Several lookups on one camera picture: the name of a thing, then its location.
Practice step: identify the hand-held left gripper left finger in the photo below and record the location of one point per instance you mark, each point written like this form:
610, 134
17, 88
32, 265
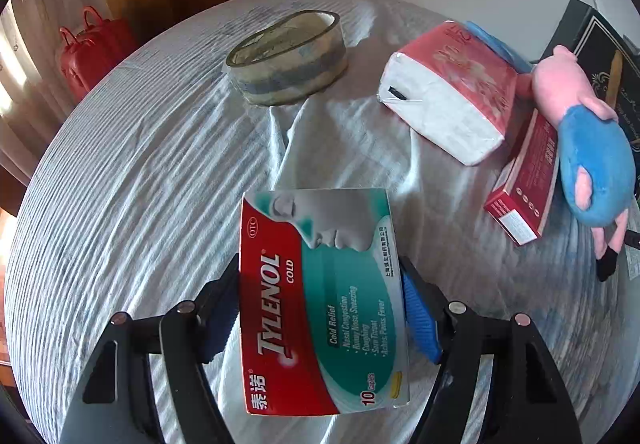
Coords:
220, 319

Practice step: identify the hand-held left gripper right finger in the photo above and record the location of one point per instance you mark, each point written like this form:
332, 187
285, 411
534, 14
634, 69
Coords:
422, 324

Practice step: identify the red and teal medicine box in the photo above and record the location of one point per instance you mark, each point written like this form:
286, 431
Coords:
325, 304

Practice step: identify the long red box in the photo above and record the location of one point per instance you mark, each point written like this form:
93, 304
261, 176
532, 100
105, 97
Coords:
530, 184

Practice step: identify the clear packing tape roll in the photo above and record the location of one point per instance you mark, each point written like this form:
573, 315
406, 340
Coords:
290, 69

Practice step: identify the pink tissue pack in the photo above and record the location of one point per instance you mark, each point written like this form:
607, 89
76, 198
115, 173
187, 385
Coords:
440, 94

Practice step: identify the pig plush in blue outfit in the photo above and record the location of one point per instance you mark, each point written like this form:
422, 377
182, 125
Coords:
595, 149

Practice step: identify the red handbag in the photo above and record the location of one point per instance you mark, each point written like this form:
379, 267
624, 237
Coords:
95, 54

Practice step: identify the pale curtain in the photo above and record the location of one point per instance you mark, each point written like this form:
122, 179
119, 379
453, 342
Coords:
25, 74

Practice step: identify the black gift box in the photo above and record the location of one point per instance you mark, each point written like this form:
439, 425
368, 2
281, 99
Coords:
595, 39

